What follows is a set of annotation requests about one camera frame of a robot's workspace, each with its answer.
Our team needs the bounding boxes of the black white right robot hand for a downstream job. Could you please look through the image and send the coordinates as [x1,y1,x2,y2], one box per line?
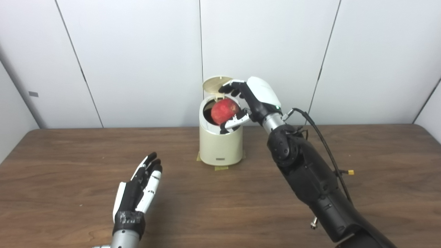
[218,76,284,135]

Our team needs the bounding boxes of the red apple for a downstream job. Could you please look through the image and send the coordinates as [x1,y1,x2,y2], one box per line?
[211,98,240,125]

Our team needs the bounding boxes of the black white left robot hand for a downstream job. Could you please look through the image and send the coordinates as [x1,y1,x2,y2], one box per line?
[112,152,163,240]

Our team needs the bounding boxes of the cream-colored bin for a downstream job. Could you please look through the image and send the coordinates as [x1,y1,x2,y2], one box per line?
[199,95,244,166]

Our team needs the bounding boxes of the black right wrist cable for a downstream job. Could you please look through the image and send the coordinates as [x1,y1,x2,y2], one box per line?
[283,108,352,204]

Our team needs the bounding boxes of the cream round bin lid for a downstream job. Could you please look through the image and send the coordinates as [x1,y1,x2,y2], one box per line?
[203,76,234,101]

